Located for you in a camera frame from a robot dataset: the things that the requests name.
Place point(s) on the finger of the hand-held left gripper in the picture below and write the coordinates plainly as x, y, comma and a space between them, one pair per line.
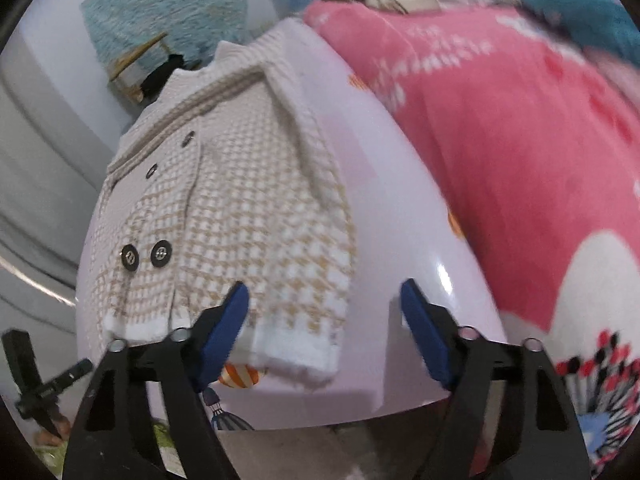
20, 360
55, 387

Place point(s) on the beige white checked coat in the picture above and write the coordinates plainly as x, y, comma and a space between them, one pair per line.
240, 185

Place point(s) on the teal cloth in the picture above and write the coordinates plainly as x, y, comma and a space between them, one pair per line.
575, 5

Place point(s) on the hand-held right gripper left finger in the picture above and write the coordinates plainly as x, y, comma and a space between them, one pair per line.
225, 332

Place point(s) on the pink floral blanket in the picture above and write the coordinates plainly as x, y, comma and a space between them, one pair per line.
500, 135

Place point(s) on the black bag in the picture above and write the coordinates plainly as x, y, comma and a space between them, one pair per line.
157, 77

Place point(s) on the white curtain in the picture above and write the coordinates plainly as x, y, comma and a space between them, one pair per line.
40, 185

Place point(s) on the pink printed glossy mat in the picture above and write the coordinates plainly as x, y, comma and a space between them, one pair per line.
400, 210

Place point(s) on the teal floral curtain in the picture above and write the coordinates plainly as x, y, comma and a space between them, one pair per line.
175, 10

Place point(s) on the wooden chair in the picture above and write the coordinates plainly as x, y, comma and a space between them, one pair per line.
132, 60

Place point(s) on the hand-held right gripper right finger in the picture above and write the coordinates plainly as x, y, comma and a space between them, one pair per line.
425, 332

